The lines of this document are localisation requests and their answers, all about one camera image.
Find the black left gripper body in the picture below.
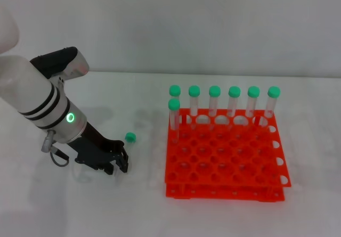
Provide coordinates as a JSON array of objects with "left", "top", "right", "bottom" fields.
[{"left": 68, "top": 122, "right": 126, "bottom": 171}]

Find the graduated green-capped test tube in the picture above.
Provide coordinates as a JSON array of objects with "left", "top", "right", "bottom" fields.
[{"left": 117, "top": 132, "right": 138, "bottom": 176}]

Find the clear green-capped test tube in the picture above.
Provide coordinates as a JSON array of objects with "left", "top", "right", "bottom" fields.
[
  {"left": 208, "top": 85, "right": 221, "bottom": 130},
  {"left": 168, "top": 84, "right": 182, "bottom": 107},
  {"left": 188, "top": 85, "right": 201, "bottom": 130},
  {"left": 167, "top": 98, "right": 181, "bottom": 144},
  {"left": 263, "top": 86, "right": 281, "bottom": 127},
  {"left": 228, "top": 86, "right": 241, "bottom": 130},
  {"left": 245, "top": 86, "right": 261, "bottom": 127}
]

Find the orange plastic test tube rack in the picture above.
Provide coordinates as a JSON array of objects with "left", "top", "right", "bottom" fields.
[{"left": 164, "top": 108, "right": 292, "bottom": 202}]

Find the left gripper cable with plug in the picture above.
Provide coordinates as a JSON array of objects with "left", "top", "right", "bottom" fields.
[{"left": 40, "top": 130, "right": 70, "bottom": 166}]

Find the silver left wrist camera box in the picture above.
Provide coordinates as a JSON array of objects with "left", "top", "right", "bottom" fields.
[{"left": 29, "top": 46, "right": 90, "bottom": 82}]

